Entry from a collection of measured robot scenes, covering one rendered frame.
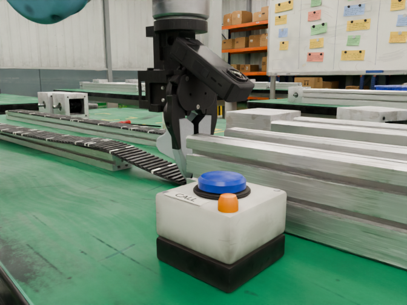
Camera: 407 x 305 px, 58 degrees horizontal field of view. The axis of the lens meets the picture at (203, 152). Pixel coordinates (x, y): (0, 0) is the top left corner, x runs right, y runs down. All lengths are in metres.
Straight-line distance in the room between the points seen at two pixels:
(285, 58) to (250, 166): 3.55
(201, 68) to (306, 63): 3.35
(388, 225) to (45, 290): 0.28
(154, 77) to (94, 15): 12.29
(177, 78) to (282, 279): 0.27
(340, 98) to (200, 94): 1.72
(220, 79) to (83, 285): 0.26
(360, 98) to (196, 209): 1.88
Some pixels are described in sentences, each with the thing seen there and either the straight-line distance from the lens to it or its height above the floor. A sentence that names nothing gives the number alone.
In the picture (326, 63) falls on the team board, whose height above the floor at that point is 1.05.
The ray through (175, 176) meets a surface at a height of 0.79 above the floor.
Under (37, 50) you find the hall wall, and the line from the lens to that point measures 11.98.
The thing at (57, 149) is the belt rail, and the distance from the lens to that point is 0.80.
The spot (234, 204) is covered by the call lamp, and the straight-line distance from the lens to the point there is 0.26.
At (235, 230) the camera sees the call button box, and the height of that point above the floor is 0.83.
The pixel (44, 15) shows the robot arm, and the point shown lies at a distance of 0.42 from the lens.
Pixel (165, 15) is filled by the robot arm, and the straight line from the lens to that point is 0.49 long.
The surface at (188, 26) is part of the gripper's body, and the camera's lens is 0.48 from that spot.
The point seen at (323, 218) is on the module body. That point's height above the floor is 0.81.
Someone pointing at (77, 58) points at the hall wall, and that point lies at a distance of 12.36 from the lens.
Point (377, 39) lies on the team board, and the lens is 3.48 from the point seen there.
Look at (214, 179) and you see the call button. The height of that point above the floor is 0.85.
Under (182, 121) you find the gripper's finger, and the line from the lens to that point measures 0.48.
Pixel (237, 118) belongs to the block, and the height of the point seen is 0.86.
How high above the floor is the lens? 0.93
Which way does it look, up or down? 12 degrees down
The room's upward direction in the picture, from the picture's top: straight up
